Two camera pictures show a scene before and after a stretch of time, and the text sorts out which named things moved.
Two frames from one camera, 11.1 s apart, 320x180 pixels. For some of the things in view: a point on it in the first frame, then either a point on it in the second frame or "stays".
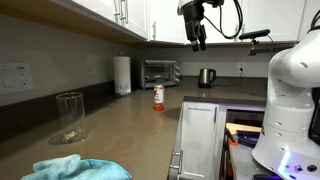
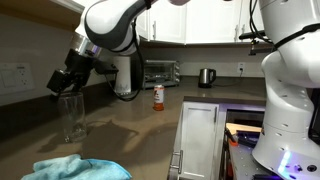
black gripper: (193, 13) to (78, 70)
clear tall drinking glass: (71, 106) stays
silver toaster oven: (159, 72) stays
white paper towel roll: (122, 75) stays
